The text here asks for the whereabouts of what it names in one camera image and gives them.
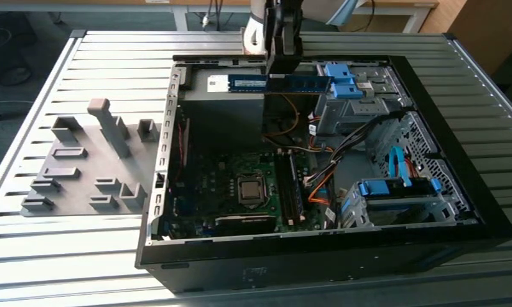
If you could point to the black PC case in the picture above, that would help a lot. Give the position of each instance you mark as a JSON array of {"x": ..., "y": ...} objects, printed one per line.
[{"x": 282, "y": 265}]

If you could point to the CPU socket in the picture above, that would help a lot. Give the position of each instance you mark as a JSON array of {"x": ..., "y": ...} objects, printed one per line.
[{"x": 253, "y": 176}]

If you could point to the grey Dell power supply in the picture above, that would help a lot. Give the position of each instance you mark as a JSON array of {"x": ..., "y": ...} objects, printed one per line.
[{"x": 222, "y": 118}]

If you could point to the green motherboard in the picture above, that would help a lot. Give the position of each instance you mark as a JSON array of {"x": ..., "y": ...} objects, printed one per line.
[{"x": 209, "y": 198}]

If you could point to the brown wooden cabinet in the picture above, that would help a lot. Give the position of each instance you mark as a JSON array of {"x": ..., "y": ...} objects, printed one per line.
[{"x": 486, "y": 32}]

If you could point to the dark wheeled cart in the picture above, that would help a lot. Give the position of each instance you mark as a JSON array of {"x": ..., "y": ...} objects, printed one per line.
[{"x": 13, "y": 73}]

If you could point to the grey metal drive cage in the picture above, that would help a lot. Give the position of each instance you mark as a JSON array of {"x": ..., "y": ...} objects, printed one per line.
[{"x": 358, "y": 108}]

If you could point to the grey metal disk bay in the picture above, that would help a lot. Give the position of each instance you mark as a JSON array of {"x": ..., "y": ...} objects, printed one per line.
[{"x": 410, "y": 203}]

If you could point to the silver CPU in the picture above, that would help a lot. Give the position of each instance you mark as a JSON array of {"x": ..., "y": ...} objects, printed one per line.
[{"x": 251, "y": 191}]

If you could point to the black graphics card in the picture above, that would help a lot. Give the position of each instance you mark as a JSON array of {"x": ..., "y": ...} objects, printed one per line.
[{"x": 247, "y": 224}]

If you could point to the blue RAM stick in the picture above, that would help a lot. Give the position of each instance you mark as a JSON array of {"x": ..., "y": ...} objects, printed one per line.
[{"x": 307, "y": 84}]

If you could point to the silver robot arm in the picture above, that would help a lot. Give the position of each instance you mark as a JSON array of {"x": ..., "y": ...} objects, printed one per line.
[{"x": 253, "y": 35}]

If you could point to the white framed wooden desk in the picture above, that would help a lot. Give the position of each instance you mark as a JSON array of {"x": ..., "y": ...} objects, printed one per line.
[{"x": 414, "y": 19}]

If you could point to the black RAM slot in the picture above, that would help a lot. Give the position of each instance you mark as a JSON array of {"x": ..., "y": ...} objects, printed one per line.
[{"x": 291, "y": 192}]

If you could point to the blue plastic drive latch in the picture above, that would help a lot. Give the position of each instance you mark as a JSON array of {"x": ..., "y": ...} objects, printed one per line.
[{"x": 346, "y": 91}]

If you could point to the grey plastic parts rack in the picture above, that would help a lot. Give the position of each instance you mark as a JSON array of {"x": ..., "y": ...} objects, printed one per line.
[{"x": 81, "y": 192}]

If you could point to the blue disk carrier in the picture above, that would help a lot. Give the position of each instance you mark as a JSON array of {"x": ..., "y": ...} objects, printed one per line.
[{"x": 379, "y": 187}]

